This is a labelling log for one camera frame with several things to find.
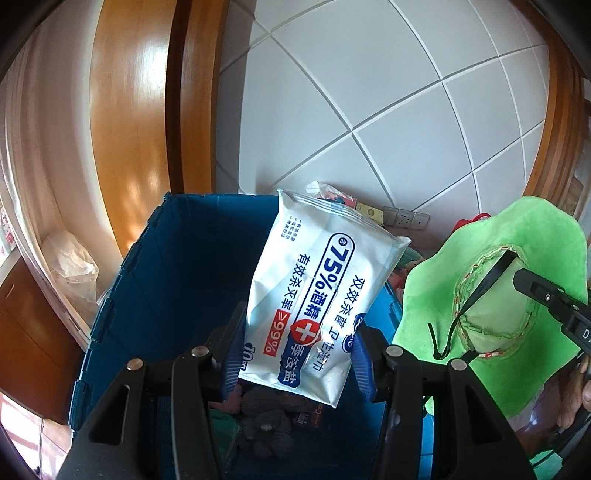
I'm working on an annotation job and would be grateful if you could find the green felt hat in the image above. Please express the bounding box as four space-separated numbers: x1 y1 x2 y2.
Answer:
393 196 587 418

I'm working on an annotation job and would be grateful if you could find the white disinfectant wipes pack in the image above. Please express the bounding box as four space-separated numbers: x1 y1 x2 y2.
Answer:
239 190 411 407

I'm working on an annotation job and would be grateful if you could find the person's hand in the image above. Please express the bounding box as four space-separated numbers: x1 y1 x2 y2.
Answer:
557 355 591 429

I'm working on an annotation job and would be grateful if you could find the red toy suitcase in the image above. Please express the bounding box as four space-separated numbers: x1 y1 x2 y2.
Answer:
452 212 491 232

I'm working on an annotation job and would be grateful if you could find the grey elephant plush toy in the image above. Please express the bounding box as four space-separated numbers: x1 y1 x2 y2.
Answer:
240 386 294 460

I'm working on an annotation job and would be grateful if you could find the white plastic bag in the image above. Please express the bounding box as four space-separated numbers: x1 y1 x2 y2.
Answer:
42 230 99 304

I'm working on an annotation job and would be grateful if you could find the blue plastic storage crate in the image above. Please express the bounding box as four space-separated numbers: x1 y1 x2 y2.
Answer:
67 191 435 480

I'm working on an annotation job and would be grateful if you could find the pink tissue pack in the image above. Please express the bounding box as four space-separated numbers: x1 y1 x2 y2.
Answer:
305 181 358 209

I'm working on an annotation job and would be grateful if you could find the white wall socket strip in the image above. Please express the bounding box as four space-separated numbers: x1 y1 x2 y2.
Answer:
383 207 431 231

